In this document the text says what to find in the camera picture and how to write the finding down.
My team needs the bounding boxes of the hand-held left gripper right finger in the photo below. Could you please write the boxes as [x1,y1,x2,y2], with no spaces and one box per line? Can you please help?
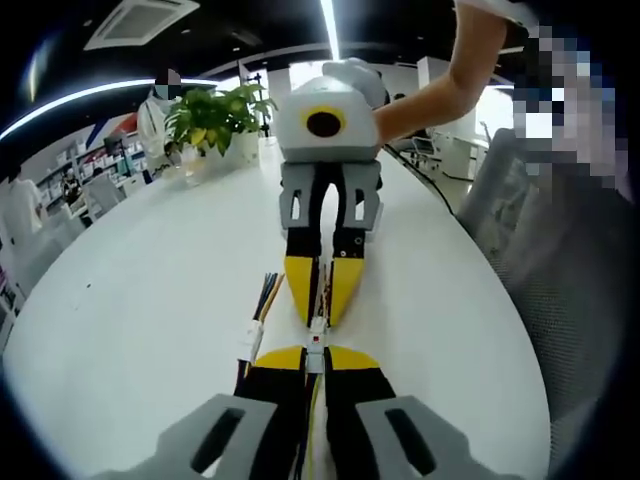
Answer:
[322,344,511,480]

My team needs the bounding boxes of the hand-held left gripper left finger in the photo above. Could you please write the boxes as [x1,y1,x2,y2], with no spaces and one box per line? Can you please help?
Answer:
[92,344,309,480]

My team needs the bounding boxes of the white JST connector plug cable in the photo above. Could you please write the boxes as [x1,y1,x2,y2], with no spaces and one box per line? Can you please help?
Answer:
[307,259,335,346]

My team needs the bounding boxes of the white JST connector socket cable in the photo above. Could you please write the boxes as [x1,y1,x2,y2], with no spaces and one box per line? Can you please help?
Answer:
[292,344,329,480]

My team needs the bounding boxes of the person's right hand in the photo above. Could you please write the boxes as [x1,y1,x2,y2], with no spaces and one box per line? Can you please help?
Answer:
[322,57,390,109]

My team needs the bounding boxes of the black stand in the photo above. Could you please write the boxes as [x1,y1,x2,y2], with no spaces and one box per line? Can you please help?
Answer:
[248,72,275,140]

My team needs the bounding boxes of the white office chair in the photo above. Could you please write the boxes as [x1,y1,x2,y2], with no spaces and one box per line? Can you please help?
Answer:
[399,133,445,174]

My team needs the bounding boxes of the green leafy plant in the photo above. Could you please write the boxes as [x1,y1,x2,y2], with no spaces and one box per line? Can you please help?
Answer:
[163,83,279,157]

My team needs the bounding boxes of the ceiling light strip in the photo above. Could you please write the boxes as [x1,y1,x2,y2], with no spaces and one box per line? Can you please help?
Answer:
[318,0,345,62]
[0,77,157,142]

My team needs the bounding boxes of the clear glass plant vase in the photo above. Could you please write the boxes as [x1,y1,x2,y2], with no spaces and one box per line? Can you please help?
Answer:
[175,142,214,187]

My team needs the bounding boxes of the grey mesh office chair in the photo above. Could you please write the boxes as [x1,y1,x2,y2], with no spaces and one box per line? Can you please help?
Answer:
[455,127,640,480]

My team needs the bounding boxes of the ceiling air conditioner vent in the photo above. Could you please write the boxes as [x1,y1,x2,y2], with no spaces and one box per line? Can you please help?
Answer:
[82,0,201,52]

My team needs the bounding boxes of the white storage shelves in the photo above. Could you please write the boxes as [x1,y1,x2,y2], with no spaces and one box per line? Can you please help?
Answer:
[27,137,149,201]

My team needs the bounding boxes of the white connector multicoloured wire harness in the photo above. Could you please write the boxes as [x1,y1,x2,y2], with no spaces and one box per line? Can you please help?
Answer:
[231,271,287,399]

